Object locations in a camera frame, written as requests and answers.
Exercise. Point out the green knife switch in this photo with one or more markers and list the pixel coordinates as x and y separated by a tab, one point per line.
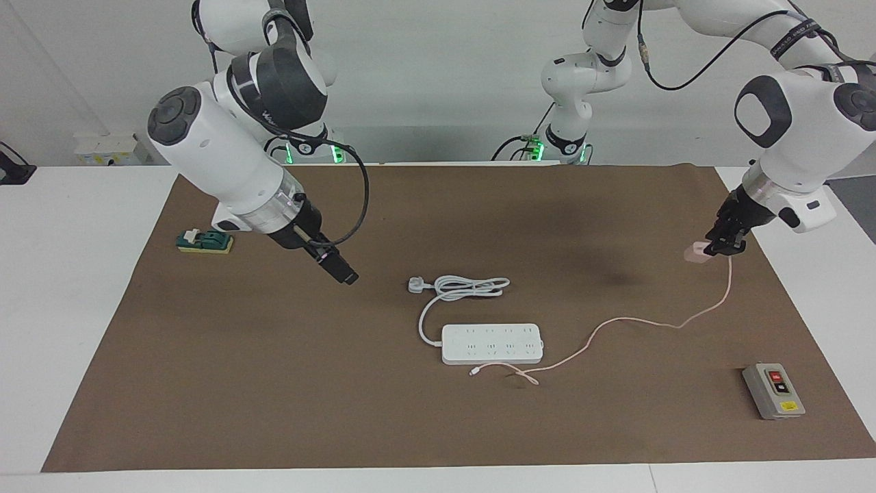
209	241

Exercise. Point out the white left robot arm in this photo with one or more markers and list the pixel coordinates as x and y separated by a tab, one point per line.
801	137

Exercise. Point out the white power strip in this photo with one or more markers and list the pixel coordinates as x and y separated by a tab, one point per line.
479	346

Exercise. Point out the brown table mat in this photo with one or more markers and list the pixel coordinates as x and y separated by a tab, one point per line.
308	411

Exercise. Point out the pink charger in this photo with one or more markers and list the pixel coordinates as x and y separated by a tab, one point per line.
695	253

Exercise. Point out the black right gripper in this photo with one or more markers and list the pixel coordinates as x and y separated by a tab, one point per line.
301	229

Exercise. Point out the black clamp bracket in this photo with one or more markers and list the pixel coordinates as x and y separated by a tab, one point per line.
12	171

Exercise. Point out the white wall socket box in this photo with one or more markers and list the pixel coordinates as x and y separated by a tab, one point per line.
102	149

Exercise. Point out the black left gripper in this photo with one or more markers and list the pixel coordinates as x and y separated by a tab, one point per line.
742	216

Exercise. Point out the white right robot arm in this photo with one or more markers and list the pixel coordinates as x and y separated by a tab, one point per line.
219	157

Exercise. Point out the grey push button box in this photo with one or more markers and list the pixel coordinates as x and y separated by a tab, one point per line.
770	394

